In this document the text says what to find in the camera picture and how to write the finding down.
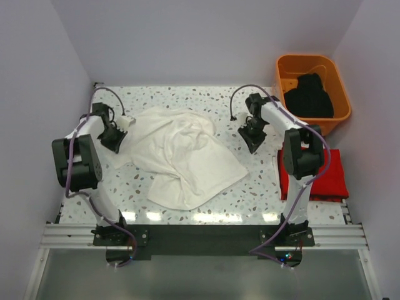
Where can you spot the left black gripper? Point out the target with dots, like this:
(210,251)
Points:
(115,147)

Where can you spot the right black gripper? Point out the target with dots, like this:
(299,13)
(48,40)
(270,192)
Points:
(252,142)

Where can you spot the white t shirt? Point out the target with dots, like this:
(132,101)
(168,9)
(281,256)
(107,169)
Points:
(179,146)

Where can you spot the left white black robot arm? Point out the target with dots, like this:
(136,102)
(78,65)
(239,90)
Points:
(79,171)

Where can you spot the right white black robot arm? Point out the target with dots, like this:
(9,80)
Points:
(302,155)

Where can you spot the black garment in bin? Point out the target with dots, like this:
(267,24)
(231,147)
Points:
(309,99)

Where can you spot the orange plastic bin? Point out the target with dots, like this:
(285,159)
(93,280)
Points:
(290,66)

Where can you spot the folded red t shirt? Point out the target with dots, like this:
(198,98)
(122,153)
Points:
(331,187)

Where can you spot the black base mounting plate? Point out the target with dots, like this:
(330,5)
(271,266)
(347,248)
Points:
(143,242)

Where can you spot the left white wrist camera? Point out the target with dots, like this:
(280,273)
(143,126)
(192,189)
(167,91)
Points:
(125,121)

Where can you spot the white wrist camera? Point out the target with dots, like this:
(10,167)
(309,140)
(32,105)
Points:
(125,121)
(241,119)

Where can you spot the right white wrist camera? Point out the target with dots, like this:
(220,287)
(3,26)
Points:
(241,119)

